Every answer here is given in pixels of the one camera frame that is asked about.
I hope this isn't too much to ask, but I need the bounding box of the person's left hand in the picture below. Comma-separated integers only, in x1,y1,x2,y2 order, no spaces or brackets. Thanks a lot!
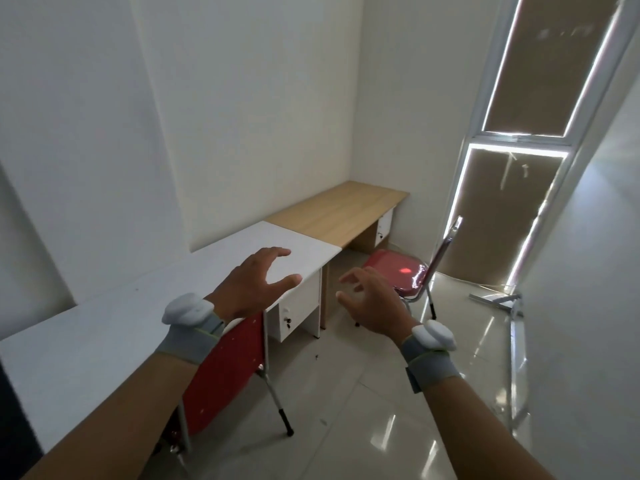
205,247,303,325

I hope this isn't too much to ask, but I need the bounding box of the person's right hand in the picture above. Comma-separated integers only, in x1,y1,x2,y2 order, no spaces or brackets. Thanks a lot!
336,267,421,345

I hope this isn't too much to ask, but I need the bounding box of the person's left forearm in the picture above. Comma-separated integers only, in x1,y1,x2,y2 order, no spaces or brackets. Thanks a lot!
22,345,201,480

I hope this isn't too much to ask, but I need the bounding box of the person's right forearm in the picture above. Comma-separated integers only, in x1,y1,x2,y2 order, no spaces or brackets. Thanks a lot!
422,375,556,480

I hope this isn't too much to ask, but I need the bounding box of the white drawer unit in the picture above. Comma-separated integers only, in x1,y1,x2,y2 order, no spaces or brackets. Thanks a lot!
263,269,322,343

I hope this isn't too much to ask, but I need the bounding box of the red chair with metal legs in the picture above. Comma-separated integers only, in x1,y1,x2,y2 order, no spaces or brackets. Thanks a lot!
160,311,296,460
354,216,464,328

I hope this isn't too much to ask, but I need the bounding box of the wooden desk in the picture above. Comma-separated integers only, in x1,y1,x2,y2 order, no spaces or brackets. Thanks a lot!
263,181,410,253

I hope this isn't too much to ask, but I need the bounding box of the white wrist tracker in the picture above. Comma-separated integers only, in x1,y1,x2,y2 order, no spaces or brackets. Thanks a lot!
161,293,217,326
411,320,457,352

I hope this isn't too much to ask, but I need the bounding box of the grey wristband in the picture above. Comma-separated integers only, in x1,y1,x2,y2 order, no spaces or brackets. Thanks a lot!
155,314,226,366
400,336,462,395

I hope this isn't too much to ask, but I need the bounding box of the short aluminium bar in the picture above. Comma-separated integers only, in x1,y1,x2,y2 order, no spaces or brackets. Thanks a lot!
469,290,524,311

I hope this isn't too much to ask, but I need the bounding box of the brown window blind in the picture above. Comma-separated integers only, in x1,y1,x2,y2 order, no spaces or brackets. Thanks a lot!
442,147,569,288
482,0,624,138

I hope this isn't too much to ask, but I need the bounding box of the long aluminium bar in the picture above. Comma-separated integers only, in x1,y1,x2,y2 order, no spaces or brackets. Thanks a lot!
506,305,532,436

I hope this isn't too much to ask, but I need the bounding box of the white desk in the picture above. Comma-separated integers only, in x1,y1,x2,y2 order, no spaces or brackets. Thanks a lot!
0,221,342,453

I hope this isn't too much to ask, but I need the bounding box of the white window frame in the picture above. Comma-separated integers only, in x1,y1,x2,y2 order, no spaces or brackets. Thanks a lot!
440,0,640,291

